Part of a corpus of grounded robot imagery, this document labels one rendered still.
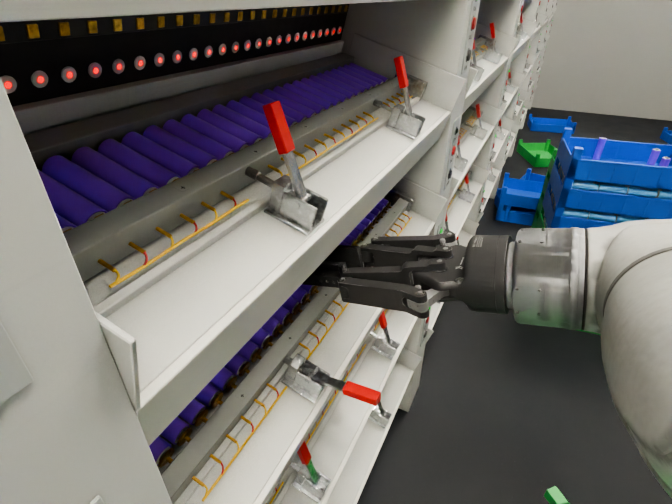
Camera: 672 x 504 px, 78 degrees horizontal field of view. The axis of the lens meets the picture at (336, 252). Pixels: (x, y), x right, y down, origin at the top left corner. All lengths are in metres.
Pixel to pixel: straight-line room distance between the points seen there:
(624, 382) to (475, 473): 0.84
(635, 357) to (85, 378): 0.24
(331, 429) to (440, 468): 0.45
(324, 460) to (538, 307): 0.37
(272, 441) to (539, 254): 0.29
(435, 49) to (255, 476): 0.60
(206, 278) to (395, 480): 0.82
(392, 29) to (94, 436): 0.64
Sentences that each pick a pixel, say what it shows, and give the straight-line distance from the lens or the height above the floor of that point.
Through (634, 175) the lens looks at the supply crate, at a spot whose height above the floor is 0.51.
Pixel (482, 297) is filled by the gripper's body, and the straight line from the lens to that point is 0.40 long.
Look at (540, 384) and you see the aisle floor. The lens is 1.28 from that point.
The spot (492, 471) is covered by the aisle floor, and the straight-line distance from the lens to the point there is 1.08.
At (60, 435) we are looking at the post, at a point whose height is 0.75.
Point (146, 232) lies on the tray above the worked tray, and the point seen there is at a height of 0.76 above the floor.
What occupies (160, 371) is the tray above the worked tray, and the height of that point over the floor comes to 0.73.
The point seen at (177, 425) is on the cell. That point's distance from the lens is 0.40.
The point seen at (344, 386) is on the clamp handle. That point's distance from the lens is 0.42.
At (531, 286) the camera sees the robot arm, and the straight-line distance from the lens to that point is 0.38.
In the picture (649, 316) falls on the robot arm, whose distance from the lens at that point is 0.25.
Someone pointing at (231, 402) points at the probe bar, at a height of 0.58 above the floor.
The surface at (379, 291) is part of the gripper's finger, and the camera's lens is 0.40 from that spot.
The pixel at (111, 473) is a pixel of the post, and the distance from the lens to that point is 0.22.
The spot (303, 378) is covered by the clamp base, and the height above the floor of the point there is 0.57.
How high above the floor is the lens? 0.89
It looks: 32 degrees down
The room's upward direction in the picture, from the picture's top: straight up
